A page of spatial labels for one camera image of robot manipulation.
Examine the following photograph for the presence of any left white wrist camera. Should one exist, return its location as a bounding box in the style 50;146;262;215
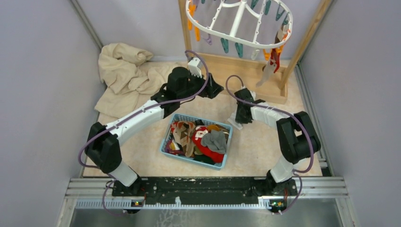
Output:
187;57;203;78

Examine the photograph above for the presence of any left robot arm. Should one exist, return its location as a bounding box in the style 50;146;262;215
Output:
81;67;224;196

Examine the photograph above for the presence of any grey sock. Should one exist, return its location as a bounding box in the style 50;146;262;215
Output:
201;130;228;154

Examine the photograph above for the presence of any wooden hanger stand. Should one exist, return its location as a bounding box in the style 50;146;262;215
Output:
178;0;331;104

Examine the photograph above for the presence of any white oval clip hanger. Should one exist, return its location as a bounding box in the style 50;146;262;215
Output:
184;0;293;49

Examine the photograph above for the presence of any pile of socks in basket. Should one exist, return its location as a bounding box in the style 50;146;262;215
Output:
166;119;231;165

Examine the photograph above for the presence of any blue plastic basket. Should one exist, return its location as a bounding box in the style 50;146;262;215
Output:
159;114;234;170

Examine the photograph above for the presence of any beige crumpled cloth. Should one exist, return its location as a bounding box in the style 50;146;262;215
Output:
95;43;179;118

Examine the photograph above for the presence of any beige red dotted sock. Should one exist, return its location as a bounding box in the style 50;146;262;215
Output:
256;49;280;87

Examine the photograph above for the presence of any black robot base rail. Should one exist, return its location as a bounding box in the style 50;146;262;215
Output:
112;177;297;205

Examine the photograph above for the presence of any brown beige sock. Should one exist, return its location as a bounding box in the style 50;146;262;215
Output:
275;24;289;44

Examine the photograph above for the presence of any white sock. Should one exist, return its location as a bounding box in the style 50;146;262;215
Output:
227;110;243;130

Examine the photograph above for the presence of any red santa sock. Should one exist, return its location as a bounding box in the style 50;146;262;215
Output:
191;126;227;164

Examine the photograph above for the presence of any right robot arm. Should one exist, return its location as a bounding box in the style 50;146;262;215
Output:
234;88;321;195

